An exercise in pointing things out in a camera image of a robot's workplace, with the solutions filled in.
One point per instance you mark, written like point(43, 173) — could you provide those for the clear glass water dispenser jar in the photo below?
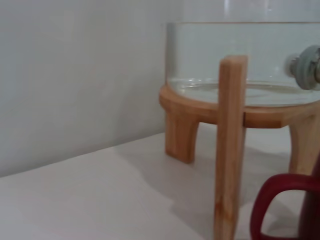
point(200, 57)

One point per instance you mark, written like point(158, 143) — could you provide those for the wooden dispenser stand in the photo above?
point(228, 150)

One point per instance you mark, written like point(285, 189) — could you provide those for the chrome faucet with lever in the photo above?
point(306, 67)

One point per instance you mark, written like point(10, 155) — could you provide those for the red cup with white inside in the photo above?
point(312, 212)

